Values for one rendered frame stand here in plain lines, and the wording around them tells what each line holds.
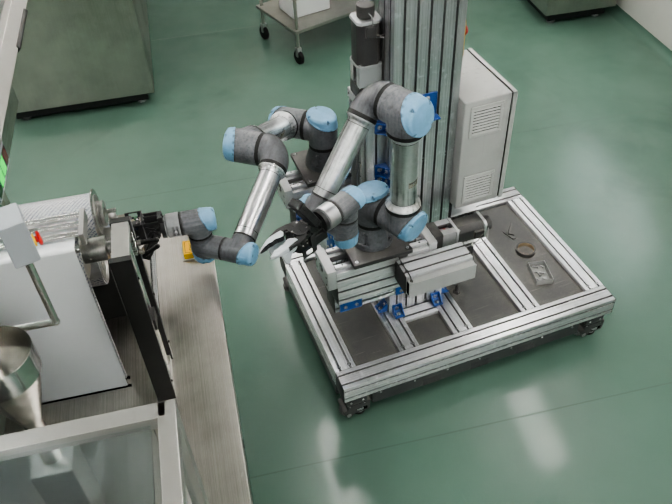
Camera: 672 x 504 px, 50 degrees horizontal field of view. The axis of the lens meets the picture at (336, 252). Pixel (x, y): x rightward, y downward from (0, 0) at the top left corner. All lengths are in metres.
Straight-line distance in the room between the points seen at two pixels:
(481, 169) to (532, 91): 2.35
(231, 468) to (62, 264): 0.66
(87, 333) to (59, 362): 0.13
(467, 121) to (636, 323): 1.45
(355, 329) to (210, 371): 1.09
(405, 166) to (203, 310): 0.77
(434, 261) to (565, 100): 2.57
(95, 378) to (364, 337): 1.30
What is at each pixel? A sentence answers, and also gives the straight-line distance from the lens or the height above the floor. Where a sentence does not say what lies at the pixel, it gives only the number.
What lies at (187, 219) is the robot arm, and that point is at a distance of 2.24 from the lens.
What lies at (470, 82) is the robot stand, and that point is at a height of 1.23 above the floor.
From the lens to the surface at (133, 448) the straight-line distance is 1.20.
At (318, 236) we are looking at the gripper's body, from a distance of 2.05.
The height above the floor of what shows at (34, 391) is 1.44.
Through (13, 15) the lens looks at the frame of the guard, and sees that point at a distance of 1.52.
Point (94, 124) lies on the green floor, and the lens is 5.00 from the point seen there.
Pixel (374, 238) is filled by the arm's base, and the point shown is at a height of 0.87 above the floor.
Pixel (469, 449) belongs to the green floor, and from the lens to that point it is 3.02.
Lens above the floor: 2.57
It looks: 44 degrees down
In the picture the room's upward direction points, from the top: 3 degrees counter-clockwise
